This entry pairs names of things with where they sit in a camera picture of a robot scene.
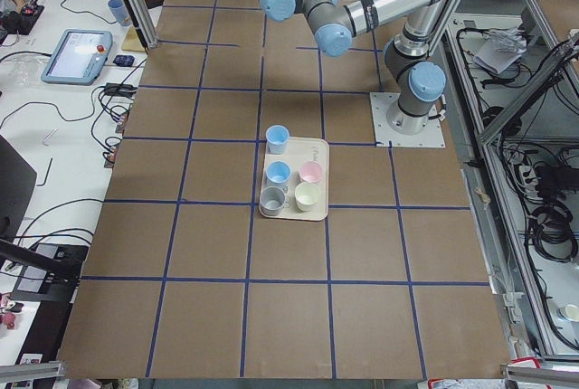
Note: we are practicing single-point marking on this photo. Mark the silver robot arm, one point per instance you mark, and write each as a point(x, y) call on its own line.
point(334, 27)

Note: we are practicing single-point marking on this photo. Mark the blue cup on side desk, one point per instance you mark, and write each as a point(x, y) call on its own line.
point(118, 10)

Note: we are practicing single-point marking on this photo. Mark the blue cup near tray logo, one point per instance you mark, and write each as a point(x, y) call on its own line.
point(277, 137)

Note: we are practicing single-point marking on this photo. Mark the blue cup tray middle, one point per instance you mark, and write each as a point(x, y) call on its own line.
point(278, 174)

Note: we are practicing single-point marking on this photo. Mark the pink plastic cup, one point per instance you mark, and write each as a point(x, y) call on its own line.
point(311, 172)

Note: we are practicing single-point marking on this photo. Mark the grey plastic cup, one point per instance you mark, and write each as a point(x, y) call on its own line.
point(272, 201)

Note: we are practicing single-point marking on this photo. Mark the pale cream plastic cup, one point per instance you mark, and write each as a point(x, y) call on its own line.
point(307, 195)

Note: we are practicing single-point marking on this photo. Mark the blue teach pendant tablet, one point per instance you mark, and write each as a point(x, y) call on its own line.
point(78, 58)

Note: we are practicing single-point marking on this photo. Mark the cream plastic tray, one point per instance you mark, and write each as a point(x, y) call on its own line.
point(295, 183)

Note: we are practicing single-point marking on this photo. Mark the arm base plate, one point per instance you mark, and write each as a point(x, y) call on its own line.
point(392, 128)

